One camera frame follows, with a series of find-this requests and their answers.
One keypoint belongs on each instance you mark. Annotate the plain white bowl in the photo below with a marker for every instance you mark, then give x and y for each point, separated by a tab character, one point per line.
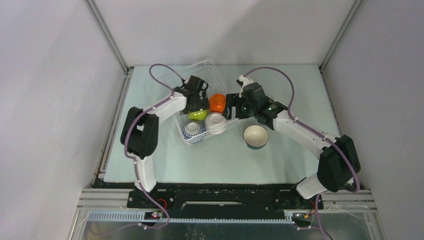
215	123

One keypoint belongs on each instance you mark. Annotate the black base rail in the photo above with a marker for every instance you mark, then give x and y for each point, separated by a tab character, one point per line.
184	201

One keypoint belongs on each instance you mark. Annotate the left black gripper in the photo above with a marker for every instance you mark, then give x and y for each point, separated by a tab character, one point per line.
202	104

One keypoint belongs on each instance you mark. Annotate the white wire dish rack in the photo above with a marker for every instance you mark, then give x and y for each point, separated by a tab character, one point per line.
207	71

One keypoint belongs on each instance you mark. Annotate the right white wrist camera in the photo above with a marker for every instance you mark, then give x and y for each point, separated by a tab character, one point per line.
243	81

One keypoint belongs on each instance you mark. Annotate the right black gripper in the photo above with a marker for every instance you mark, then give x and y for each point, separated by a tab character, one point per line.
233	100

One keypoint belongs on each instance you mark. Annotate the orange bowl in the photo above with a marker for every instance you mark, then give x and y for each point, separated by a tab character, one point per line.
217	103

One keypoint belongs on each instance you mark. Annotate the lime green square bowl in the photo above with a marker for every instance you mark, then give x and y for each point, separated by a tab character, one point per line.
200	115

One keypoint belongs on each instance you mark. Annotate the blue white patterned bowl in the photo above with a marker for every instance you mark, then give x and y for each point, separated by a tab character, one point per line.
192	132

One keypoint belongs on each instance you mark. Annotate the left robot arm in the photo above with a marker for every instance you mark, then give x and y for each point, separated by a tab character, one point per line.
140	132

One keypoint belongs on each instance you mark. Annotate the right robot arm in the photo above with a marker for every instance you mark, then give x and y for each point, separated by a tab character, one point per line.
337	157

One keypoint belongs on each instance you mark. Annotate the teal bowl white dots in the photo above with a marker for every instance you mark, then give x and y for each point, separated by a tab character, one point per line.
255	137

